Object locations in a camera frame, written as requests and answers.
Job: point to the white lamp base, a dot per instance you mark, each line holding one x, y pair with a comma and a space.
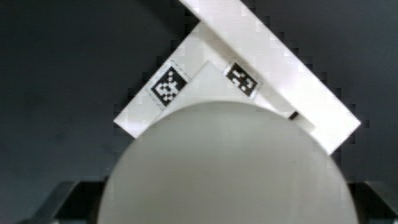
202, 76

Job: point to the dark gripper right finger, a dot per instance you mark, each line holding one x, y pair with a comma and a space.
376, 200

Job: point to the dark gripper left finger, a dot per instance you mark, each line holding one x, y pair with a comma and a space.
72, 204

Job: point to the white lamp bulb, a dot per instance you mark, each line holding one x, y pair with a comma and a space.
227, 167

